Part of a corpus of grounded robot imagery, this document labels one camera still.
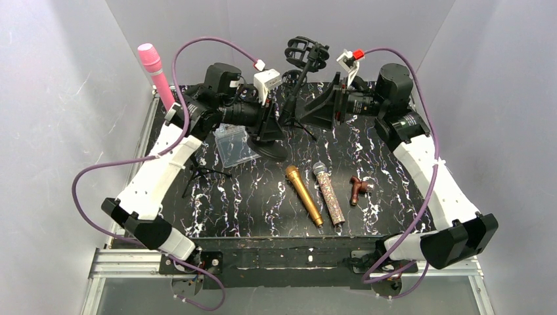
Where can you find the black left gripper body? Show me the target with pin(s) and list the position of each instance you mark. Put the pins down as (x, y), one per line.
(267, 117)

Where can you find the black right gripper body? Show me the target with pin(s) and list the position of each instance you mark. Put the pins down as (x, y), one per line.
(337, 102)

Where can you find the black tripod microphone stand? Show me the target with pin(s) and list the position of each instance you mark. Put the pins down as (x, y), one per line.
(293, 80)

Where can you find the gold microphone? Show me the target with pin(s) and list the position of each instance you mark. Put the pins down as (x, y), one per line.
(293, 175)

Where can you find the black round-base microphone stand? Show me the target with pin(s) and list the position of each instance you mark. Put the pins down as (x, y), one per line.
(308, 56)

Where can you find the small black tripod stand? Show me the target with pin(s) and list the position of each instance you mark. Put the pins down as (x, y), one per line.
(198, 171)

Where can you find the glitter silver-head microphone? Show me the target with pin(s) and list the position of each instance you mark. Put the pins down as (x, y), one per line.
(321, 173)

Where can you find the pink microphone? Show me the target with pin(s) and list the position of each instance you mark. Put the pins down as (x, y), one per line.
(152, 63)

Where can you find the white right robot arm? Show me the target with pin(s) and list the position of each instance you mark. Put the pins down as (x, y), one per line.
(461, 230)

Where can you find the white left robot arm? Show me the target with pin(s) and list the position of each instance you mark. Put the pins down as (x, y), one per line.
(221, 98)

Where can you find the clear plastic screw box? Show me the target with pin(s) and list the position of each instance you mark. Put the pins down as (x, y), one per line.
(231, 141)

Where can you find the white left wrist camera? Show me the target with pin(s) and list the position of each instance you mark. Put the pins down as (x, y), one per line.
(266, 81)

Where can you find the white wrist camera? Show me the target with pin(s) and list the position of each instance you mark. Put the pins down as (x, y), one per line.
(266, 81)
(349, 61)

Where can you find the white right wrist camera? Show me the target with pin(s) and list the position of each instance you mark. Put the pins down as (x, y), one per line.
(349, 61)

